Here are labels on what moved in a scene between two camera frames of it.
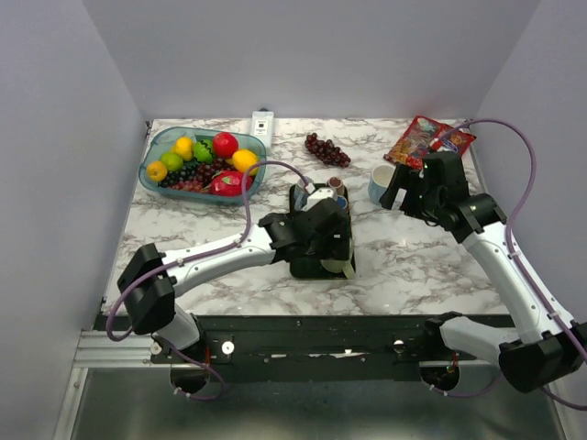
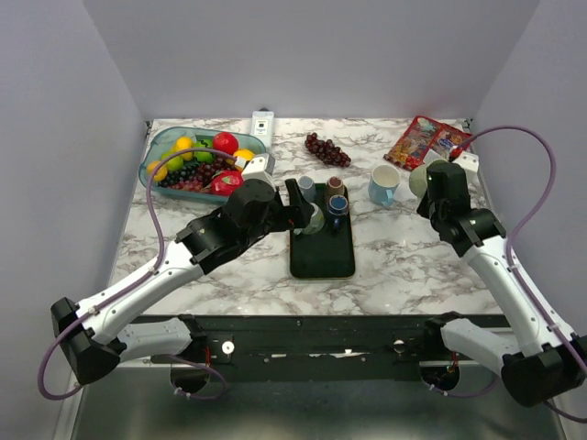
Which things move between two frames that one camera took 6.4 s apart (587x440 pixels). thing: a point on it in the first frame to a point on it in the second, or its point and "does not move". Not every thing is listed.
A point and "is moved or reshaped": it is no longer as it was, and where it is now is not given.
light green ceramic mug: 338,266 is moved or reshaped
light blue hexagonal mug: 381,177 does not move
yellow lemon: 183,146 does not move
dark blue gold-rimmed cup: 342,201 does not move
